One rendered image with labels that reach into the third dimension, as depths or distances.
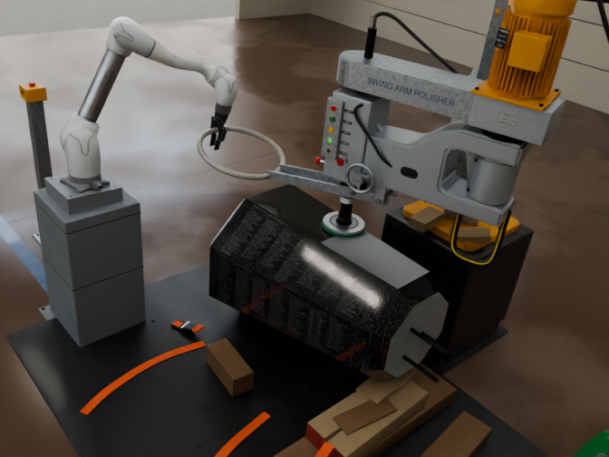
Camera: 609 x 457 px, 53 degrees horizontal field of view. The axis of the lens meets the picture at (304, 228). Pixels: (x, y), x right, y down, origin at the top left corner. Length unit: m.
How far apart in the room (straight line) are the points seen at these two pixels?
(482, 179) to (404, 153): 0.35
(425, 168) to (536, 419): 1.55
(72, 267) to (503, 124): 2.14
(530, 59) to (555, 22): 0.17
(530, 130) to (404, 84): 0.54
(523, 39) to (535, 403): 2.04
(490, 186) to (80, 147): 1.92
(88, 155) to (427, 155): 1.63
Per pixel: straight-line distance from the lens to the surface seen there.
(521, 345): 4.02
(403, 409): 3.08
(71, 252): 3.25
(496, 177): 2.64
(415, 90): 2.63
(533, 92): 2.52
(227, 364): 3.27
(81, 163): 3.22
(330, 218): 3.15
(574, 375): 3.96
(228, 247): 3.27
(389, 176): 2.81
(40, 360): 3.59
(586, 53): 8.89
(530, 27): 2.47
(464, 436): 3.22
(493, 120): 2.53
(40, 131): 4.19
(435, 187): 2.73
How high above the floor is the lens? 2.39
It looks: 31 degrees down
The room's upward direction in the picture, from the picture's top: 6 degrees clockwise
